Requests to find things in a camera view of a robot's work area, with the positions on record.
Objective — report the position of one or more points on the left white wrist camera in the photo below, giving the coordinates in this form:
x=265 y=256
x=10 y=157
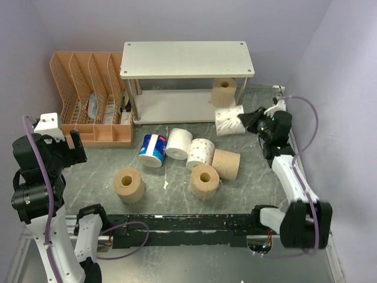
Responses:
x=50 y=124

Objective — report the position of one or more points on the black pen in organizer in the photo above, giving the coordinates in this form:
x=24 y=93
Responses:
x=121 y=103

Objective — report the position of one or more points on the tissue pack in organizer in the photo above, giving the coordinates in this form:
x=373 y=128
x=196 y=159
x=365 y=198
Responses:
x=94 y=102

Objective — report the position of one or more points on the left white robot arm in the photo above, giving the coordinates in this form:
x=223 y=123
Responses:
x=38 y=198

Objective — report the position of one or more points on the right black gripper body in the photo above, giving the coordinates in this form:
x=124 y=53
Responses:
x=262 y=127

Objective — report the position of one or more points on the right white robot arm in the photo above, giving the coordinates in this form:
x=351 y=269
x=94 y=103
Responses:
x=306 y=223

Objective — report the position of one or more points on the white two-tier metal shelf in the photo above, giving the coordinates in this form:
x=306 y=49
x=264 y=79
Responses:
x=181 y=60

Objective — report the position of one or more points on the orange plastic file organizer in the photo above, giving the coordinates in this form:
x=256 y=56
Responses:
x=77 y=75

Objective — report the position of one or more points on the brown paper roll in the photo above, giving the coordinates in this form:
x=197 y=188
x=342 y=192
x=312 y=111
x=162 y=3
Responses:
x=226 y=164

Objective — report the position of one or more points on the white floral roll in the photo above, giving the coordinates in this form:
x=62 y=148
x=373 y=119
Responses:
x=227 y=121
x=201 y=152

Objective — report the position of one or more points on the plain white paper roll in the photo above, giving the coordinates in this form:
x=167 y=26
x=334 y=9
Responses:
x=178 y=144

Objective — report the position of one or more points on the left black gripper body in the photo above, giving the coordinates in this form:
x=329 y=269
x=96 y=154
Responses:
x=60 y=154

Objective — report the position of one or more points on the white wall plug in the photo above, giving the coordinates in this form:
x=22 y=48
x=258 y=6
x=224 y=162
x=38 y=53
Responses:
x=279 y=88

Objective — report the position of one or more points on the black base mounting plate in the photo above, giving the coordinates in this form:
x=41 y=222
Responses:
x=191 y=230

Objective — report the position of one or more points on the aluminium frame rail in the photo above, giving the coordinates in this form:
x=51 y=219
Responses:
x=332 y=255

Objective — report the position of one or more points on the blue wrapped paper roll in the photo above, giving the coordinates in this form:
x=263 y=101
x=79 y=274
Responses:
x=153 y=150

